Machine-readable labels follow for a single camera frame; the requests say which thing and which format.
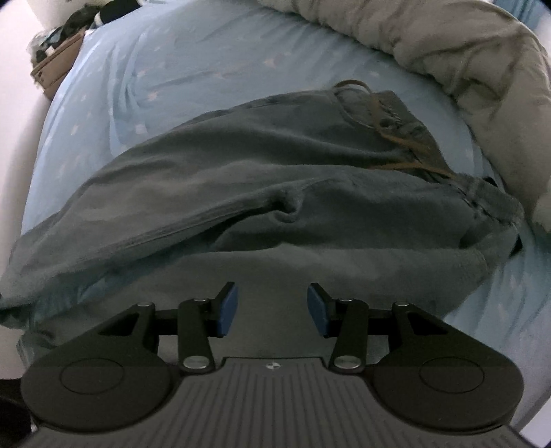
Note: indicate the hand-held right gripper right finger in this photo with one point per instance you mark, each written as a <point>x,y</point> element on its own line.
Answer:
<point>316,311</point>

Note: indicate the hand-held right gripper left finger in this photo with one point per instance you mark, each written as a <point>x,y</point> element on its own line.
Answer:
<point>228,310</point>

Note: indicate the dark green pants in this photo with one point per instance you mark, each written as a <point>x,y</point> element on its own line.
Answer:
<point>275,206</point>

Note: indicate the dark clothes pile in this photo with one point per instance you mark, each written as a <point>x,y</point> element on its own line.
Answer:
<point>81,21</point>

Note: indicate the light blue patterned bed sheet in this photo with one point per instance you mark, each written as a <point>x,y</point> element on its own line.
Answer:
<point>142,82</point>

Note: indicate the grey beige duvet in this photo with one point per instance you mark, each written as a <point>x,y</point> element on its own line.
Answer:
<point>469,60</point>

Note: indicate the brown cardboard box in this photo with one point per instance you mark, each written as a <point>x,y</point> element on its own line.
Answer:
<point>54,64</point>

